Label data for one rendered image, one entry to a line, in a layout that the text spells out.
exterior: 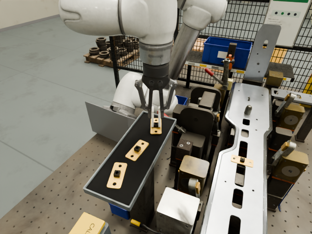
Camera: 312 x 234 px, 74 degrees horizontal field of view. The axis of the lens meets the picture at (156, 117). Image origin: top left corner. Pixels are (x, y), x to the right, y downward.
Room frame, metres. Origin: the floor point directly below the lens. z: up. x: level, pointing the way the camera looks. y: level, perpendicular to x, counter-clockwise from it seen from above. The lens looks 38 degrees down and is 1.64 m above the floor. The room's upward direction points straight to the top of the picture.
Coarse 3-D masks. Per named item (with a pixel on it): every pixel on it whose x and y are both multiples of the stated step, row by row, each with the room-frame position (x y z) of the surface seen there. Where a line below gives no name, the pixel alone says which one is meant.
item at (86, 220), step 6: (84, 216) 0.24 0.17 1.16; (90, 216) 0.24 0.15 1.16; (78, 222) 0.22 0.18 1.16; (84, 222) 0.22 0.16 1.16; (90, 222) 0.22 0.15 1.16; (96, 222) 0.22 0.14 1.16; (102, 222) 0.22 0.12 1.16; (72, 228) 0.21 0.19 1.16; (78, 228) 0.21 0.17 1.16; (84, 228) 0.21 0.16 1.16; (90, 228) 0.21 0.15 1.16; (96, 228) 0.21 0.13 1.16; (102, 228) 0.21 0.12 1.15
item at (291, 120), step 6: (288, 108) 0.83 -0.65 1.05; (294, 108) 0.83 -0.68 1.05; (300, 108) 0.83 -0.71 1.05; (282, 114) 0.83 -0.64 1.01; (288, 114) 0.81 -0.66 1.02; (294, 114) 0.81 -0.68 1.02; (300, 114) 0.79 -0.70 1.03; (276, 120) 0.86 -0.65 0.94; (282, 120) 0.82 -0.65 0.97; (288, 120) 0.81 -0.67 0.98; (294, 120) 0.80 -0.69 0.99; (276, 126) 0.83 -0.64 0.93; (282, 126) 0.81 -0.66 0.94; (288, 126) 0.80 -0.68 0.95; (294, 126) 0.80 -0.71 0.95; (270, 138) 0.84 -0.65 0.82
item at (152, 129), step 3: (156, 123) 0.56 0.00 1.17; (150, 126) 0.55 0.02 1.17; (156, 126) 0.55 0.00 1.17; (150, 129) 0.53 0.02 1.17; (153, 129) 0.53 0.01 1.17; (156, 129) 0.53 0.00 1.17; (159, 129) 0.53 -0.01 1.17; (150, 132) 0.52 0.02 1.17; (153, 132) 0.52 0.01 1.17; (156, 132) 0.52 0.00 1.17; (159, 132) 0.52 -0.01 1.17
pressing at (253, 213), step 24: (240, 96) 1.01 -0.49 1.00; (264, 96) 1.01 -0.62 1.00; (240, 120) 0.79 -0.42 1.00; (264, 120) 0.79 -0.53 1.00; (264, 144) 0.63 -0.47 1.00; (216, 168) 0.50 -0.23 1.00; (264, 168) 0.50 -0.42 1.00; (216, 192) 0.40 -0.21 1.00; (264, 192) 0.40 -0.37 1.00; (216, 216) 0.31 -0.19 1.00; (240, 216) 0.31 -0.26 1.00; (264, 216) 0.32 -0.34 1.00
